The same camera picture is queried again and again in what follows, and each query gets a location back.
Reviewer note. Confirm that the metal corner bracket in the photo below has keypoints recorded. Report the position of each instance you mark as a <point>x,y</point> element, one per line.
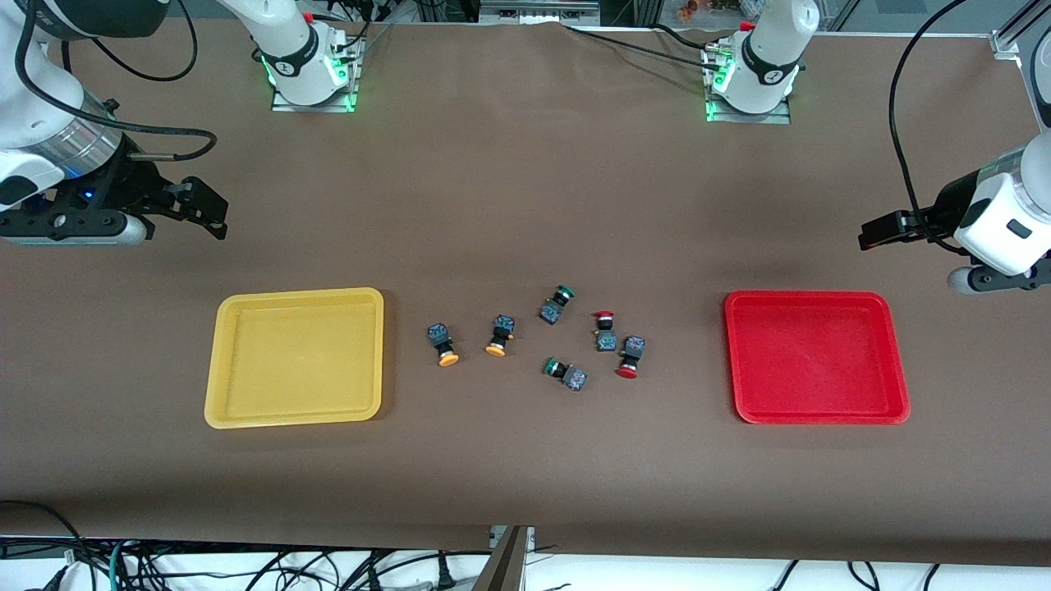
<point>1006,45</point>

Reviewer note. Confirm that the yellow plastic tray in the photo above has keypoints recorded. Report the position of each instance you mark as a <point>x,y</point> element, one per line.
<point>296,361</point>

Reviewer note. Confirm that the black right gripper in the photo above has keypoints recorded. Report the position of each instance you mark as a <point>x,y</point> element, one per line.
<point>131,182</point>

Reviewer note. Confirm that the brown table mat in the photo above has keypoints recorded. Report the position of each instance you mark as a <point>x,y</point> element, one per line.
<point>525,205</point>

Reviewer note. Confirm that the grey metal rack box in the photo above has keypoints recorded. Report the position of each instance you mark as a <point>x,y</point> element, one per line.
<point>534,12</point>

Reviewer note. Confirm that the red push button switch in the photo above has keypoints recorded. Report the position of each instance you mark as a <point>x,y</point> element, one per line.
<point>606,338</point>
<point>632,349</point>

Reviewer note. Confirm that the yellow push button switch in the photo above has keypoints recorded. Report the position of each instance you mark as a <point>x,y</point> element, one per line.
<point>440,336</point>
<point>501,328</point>

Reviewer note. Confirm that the green push button switch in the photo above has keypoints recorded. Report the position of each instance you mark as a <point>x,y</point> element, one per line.
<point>575,379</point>
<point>552,310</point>

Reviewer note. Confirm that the aluminium frame profile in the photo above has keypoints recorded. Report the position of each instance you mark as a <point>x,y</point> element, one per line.
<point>1030,20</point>

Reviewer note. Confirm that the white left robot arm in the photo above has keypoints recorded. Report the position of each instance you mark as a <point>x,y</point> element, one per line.
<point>772,49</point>

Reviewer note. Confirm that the aluminium profile post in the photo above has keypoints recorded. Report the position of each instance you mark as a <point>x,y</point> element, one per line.
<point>509,566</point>

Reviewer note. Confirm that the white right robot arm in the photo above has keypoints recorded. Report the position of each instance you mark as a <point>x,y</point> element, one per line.
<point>33,98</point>

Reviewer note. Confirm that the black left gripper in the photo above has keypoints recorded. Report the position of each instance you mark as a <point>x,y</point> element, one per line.
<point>944,208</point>

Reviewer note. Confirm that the red plastic tray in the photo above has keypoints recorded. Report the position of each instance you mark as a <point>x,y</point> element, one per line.
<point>813,361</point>

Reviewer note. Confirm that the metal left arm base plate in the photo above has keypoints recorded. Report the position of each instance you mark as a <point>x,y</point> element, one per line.
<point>772,119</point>

